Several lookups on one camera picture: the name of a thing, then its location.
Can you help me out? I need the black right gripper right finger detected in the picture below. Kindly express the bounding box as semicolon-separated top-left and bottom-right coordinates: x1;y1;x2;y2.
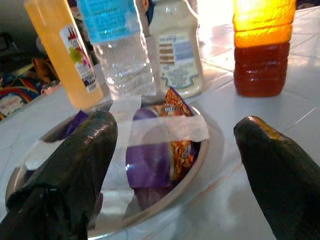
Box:
233;115;320;240

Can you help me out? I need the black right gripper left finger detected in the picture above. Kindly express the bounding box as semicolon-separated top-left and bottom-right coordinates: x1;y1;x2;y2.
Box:
0;109;119;240

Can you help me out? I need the purple snack packet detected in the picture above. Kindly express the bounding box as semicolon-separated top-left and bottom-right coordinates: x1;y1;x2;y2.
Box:
65;107;201;211

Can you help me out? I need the steel bowl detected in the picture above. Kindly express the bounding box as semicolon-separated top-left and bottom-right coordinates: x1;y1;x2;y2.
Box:
4;99;226;240

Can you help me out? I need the orange snack packet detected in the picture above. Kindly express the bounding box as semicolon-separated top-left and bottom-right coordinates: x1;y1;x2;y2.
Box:
152;86;198;181

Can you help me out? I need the colourful printed bag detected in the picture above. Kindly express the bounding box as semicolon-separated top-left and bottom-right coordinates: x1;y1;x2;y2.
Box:
0;57;61;121

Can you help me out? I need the amber liquid plastic bottle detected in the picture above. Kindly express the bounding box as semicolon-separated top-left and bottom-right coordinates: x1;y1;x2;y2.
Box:
232;0;297;98

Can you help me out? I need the clear blue-label water bottle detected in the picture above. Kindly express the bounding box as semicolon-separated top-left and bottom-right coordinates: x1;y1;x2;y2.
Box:
77;0;161;101

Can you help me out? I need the yellow bottle with printed label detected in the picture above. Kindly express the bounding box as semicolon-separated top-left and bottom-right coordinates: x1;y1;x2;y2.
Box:
24;0;105;110

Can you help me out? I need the white mayonnaise bottle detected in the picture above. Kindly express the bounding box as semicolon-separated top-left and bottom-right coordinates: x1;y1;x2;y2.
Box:
139;0;205;99

